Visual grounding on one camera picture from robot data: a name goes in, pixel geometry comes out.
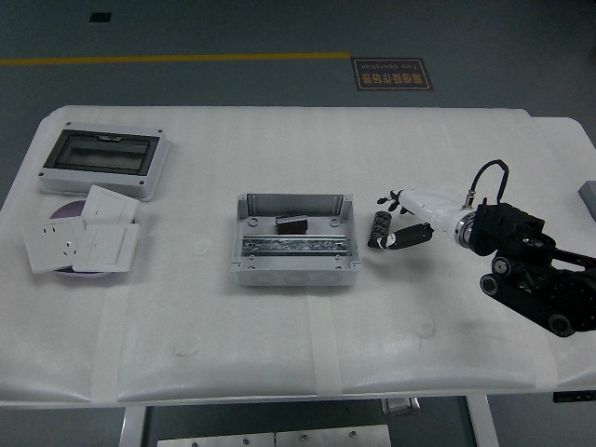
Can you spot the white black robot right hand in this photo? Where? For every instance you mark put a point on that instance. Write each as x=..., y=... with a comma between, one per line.
x=433, y=207

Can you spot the plain black cylindrical battery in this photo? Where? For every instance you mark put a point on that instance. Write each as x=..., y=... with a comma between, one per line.
x=291, y=224

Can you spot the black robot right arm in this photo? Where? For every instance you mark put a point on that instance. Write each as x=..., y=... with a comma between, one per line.
x=507, y=228

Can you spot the open grey junction box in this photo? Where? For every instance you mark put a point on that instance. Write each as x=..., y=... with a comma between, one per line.
x=261, y=223

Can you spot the brown floor sign sticker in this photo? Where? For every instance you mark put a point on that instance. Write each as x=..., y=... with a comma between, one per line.
x=392, y=74

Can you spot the grey block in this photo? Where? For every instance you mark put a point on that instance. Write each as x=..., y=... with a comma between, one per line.
x=589, y=194

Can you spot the white foam mat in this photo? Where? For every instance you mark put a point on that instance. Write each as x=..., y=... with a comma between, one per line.
x=279, y=153

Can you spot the white table leg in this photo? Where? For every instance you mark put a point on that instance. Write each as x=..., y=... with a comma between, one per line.
x=484, y=423
x=134, y=426

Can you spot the black table control panel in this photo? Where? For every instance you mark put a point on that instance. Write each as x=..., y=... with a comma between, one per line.
x=575, y=397

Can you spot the white tape strip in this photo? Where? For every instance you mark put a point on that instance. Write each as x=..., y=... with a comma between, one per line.
x=109, y=344

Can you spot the round purple plate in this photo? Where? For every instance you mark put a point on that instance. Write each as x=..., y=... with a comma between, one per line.
x=67, y=210

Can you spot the silver metal DIN rail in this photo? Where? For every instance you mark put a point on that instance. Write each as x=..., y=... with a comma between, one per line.
x=293, y=244

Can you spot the silver metal bracket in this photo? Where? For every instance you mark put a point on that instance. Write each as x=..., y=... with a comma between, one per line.
x=400, y=406

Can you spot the grey metal base plate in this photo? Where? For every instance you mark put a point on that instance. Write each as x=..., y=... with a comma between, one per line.
x=214, y=441
x=333, y=437

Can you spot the white wall switch panel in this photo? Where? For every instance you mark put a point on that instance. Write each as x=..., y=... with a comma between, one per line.
x=107, y=247
x=109, y=204

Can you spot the grey enclosure with transparent cover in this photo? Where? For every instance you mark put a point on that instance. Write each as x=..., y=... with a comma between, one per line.
x=56, y=177

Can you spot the white wall socket panel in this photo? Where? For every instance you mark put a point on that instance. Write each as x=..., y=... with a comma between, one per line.
x=46, y=247

